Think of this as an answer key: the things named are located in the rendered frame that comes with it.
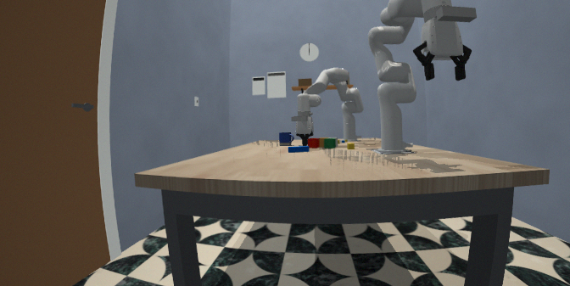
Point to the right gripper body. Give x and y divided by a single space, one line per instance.
304 127

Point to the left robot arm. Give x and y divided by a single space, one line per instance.
400 86

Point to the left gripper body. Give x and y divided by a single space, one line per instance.
443 38

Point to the green cube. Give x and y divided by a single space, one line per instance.
329 143

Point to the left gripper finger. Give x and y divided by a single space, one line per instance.
426 61
460 65

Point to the dark blue mug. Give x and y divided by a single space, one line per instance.
285 138

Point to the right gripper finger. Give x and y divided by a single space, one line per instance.
306 137
302 137

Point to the blue rectangular bar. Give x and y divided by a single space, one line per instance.
298 149

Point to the orange cube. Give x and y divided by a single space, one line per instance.
321 141

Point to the red cube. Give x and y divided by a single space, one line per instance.
313 142

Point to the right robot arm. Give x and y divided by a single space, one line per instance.
334 76

